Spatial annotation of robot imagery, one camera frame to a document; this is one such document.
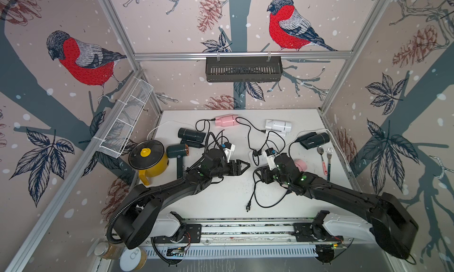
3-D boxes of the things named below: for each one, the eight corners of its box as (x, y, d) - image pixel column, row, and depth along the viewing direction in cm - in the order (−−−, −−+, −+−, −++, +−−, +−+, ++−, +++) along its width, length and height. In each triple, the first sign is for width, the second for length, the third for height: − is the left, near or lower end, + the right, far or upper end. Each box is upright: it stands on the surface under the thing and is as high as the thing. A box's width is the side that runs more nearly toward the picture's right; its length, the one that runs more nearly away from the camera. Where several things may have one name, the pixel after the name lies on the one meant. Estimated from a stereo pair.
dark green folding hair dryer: (303, 152, 101) (305, 147, 97) (294, 140, 106) (297, 135, 102) (329, 143, 105) (332, 138, 101) (320, 132, 110) (323, 127, 106)
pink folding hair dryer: (215, 127, 112) (214, 122, 109) (215, 118, 117) (215, 114, 113) (238, 126, 112) (238, 122, 109) (238, 118, 116) (238, 114, 113)
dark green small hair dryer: (175, 144, 104) (173, 139, 101) (181, 132, 110) (179, 127, 107) (203, 148, 102) (201, 144, 99) (207, 136, 108) (206, 131, 105)
